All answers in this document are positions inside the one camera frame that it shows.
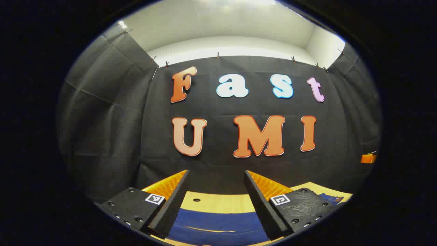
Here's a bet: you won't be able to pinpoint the blue denim jeans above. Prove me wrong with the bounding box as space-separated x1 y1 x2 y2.
167 193 344 246

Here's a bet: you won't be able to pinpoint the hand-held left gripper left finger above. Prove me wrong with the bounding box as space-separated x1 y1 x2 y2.
94 170 191 238

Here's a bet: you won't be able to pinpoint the black backdrop cloth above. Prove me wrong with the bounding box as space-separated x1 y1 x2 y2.
56 32 382 205

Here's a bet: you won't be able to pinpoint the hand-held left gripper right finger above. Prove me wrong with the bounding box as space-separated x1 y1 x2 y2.
244 170 338 241

